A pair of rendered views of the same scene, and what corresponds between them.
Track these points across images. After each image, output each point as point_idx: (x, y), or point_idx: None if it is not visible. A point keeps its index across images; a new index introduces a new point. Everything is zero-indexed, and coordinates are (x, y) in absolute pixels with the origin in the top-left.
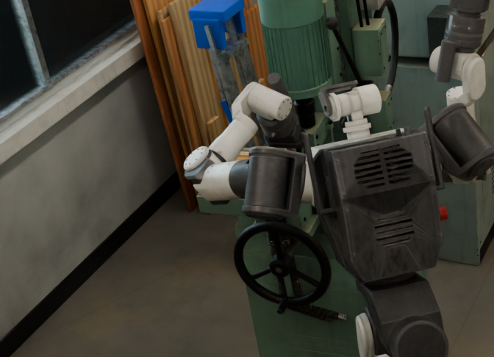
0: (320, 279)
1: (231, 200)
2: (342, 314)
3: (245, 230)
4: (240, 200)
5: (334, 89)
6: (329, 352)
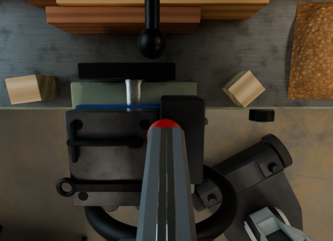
0: (214, 184)
1: (14, 109)
2: (205, 122)
3: (98, 233)
4: (33, 109)
5: None
6: None
